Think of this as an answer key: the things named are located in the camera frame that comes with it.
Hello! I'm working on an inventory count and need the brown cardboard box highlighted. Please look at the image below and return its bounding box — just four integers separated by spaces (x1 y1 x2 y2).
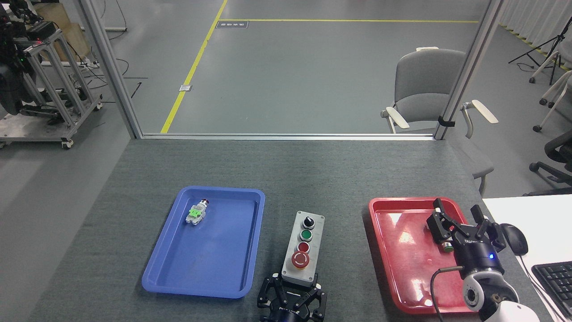
34 2 90 63

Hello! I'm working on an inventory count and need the black office chair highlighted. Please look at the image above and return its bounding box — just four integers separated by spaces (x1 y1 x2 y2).
523 130 572 197

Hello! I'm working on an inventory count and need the black mouse cable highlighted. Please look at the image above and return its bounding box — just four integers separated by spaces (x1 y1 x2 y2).
518 255 568 322

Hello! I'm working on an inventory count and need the blue plastic tray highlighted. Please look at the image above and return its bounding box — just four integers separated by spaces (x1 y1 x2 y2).
142 186 266 299

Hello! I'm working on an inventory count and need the black computer mouse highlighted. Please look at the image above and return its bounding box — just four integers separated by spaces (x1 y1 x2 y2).
500 223 529 256

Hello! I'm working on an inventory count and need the white desk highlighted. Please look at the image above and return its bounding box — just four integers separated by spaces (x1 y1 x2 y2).
482 194 572 322

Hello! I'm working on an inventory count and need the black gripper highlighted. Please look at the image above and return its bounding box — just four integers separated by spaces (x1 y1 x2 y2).
426 198 507 279
257 274 328 322

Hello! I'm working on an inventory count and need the aluminium frame cart on wheels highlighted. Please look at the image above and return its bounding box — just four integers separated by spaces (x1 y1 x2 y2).
0 0 103 150

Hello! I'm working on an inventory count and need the red plastic tray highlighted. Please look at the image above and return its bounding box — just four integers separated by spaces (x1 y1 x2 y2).
368 197 481 314

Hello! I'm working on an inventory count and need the white chair base with wheels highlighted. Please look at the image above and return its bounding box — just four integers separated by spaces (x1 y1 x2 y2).
533 71 572 133
529 49 564 84

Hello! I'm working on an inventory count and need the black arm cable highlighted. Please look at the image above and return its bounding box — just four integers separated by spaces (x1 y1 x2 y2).
430 266 465 322

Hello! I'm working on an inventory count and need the white curtain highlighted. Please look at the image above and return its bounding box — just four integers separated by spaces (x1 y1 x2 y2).
498 0 572 56

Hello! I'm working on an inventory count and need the small white green switch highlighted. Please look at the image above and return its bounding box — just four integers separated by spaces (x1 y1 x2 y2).
185 198 210 226

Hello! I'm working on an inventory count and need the silver aluminium post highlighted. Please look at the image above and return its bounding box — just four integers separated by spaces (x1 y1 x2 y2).
80 0 143 139
433 0 505 140

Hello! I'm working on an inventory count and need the black tripod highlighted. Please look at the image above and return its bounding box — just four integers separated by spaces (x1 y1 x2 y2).
508 17 572 72

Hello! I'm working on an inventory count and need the grey control box with buttons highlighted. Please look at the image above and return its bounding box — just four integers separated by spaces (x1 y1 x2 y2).
281 211 326 288

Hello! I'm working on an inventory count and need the grey chair with white armrests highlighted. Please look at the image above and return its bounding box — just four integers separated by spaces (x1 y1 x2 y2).
381 47 499 197

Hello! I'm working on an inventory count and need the black keyboard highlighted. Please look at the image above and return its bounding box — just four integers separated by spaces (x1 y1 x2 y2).
531 262 572 320

